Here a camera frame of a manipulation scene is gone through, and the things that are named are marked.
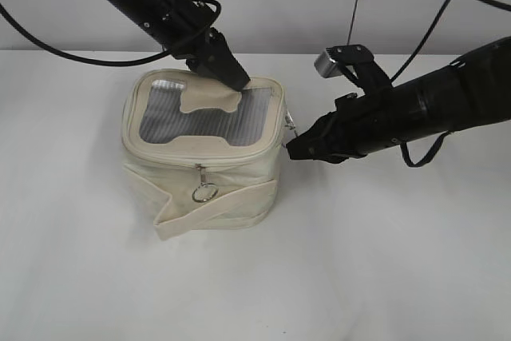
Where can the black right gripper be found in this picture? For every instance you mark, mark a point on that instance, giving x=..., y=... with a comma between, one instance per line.
x=357, y=127

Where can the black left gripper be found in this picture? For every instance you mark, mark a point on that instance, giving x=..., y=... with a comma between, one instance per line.
x=186, y=26

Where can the cream zippered lunch bag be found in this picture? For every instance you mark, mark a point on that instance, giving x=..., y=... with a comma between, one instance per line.
x=173, y=120

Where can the silver ring zipper pull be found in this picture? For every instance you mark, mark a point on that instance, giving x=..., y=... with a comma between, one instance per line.
x=206, y=190

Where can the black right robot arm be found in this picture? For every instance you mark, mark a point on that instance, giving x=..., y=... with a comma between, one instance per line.
x=471, y=91

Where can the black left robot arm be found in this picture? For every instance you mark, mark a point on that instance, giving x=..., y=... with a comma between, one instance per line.
x=141, y=12

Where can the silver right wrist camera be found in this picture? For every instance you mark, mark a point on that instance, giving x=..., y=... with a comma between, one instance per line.
x=356, y=63

